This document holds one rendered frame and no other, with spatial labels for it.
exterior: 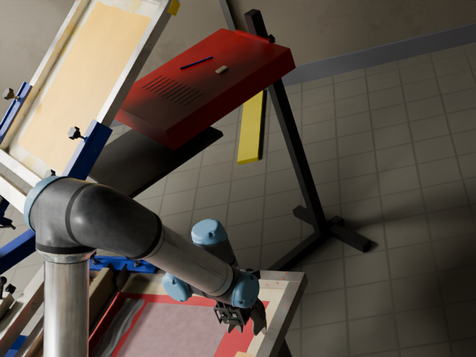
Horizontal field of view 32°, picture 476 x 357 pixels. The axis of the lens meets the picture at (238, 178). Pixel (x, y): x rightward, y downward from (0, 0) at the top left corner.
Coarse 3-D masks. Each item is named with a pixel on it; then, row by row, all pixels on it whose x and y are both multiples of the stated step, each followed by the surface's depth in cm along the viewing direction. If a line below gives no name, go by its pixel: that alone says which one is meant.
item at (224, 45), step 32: (224, 32) 352; (224, 64) 328; (256, 64) 320; (288, 64) 324; (128, 96) 331; (160, 96) 322; (192, 96) 315; (224, 96) 311; (160, 128) 303; (192, 128) 306
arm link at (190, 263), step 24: (96, 192) 149; (120, 192) 152; (72, 216) 148; (96, 216) 147; (120, 216) 148; (144, 216) 151; (96, 240) 148; (120, 240) 149; (144, 240) 150; (168, 240) 156; (168, 264) 159; (192, 264) 163; (216, 264) 169; (216, 288) 171; (240, 288) 174
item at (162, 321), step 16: (112, 304) 255; (144, 304) 250; (160, 304) 248; (176, 304) 246; (192, 304) 244; (208, 304) 242; (144, 320) 245; (160, 320) 243; (176, 320) 240; (192, 320) 238; (208, 320) 236; (96, 336) 245; (128, 336) 241; (144, 336) 239; (160, 336) 237; (176, 336) 235; (192, 336) 233; (208, 336) 231; (224, 336) 229; (240, 336) 228; (192, 352) 228; (208, 352) 226; (224, 352) 225
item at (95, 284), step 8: (104, 272) 251; (112, 272) 253; (96, 280) 249; (104, 280) 250; (112, 280) 253; (96, 288) 247; (104, 288) 250; (112, 288) 253; (96, 296) 246; (104, 296) 250; (96, 304) 246; (104, 304) 250; (96, 312) 246
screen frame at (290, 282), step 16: (96, 272) 266; (160, 272) 255; (272, 272) 239; (288, 272) 237; (304, 272) 235; (272, 288) 239; (288, 288) 232; (304, 288) 234; (288, 304) 227; (272, 320) 224; (288, 320) 225; (32, 336) 248; (272, 336) 219; (32, 352) 245; (272, 352) 216
